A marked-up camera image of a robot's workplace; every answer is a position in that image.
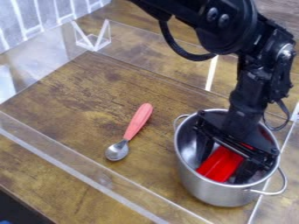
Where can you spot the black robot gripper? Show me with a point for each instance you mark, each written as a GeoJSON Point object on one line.
{"type": "Point", "coordinates": [235, 129]}

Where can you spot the red plastic block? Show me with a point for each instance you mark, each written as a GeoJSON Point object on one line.
{"type": "Point", "coordinates": [221, 165]}

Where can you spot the silver metal pot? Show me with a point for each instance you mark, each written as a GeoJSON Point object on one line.
{"type": "Point", "coordinates": [215, 193]}

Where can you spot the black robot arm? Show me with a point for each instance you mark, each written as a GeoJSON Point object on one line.
{"type": "Point", "coordinates": [231, 28]}

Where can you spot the clear acrylic front barrier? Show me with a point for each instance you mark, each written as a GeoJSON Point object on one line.
{"type": "Point", "coordinates": [138, 198]}

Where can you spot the white tape strip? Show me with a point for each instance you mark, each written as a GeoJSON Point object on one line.
{"type": "Point", "coordinates": [211, 72]}

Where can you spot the spoon with pink handle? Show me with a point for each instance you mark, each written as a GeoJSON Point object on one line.
{"type": "Point", "coordinates": [118, 150]}

